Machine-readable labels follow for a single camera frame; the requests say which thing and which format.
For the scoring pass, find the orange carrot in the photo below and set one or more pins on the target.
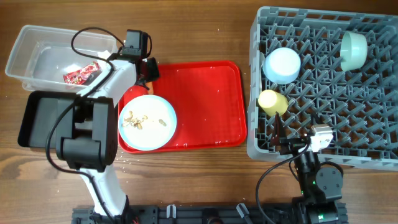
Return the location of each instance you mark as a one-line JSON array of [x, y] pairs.
[[150, 88]]

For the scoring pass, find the clear plastic bin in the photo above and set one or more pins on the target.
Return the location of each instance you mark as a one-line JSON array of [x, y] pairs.
[[42, 55]]

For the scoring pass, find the yellow plastic cup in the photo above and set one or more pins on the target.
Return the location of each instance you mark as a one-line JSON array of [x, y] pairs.
[[272, 102]]

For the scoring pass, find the red candy wrapper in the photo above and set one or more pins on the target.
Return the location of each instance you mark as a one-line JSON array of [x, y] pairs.
[[81, 76]]

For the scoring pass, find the mint green bowl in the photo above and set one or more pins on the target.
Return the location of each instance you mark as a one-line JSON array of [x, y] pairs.
[[354, 50]]

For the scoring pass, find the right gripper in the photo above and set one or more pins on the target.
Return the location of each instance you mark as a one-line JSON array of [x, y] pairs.
[[292, 145]]

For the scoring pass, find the light blue bowl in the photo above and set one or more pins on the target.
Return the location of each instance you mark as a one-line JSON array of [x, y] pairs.
[[282, 66]]

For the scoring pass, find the grey dishwasher rack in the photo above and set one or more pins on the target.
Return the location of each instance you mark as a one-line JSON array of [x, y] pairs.
[[360, 105]]

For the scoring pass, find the red serving tray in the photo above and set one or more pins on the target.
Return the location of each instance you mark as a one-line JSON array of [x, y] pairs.
[[209, 103]]

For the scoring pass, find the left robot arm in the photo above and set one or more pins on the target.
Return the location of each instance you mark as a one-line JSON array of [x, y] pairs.
[[96, 170]]

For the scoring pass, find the white tissue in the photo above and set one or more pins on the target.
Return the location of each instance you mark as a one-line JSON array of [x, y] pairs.
[[103, 56]]

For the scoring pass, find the black rectangular tray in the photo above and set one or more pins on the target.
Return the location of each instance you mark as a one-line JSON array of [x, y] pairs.
[[40, 121]]

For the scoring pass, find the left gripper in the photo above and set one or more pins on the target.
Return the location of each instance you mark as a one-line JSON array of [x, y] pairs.
[[152, 71]]

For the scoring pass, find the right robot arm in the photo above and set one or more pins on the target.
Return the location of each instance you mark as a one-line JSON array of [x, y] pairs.
[[320, 182]]

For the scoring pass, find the light blue plate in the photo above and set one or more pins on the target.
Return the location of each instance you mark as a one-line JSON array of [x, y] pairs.
[[149, 139]]

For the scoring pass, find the peanut shell scraps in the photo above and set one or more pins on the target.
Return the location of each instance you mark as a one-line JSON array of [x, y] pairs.
[[141, 120]]

